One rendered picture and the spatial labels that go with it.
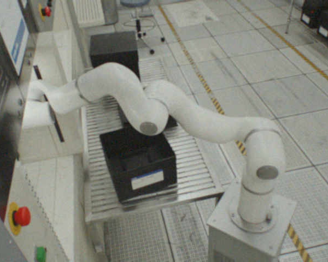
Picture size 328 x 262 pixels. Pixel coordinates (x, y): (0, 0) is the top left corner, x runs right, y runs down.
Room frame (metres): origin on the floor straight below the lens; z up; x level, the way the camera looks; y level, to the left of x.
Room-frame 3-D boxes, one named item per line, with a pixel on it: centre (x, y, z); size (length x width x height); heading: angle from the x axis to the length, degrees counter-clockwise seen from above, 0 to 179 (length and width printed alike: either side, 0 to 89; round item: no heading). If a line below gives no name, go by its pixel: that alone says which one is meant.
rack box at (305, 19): (3.76, -1.88, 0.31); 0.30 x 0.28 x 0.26; 6
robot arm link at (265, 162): (0.76, -0.32, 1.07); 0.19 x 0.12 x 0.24; 168
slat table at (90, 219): (1.51, 0.16, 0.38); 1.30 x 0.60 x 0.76; 9
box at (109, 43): (1.94, 0.27, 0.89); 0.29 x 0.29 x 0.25; 4
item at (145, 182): (1.07, 0.13, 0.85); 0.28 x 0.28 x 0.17; 17
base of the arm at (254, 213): (0.79, -0.33, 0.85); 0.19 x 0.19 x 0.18
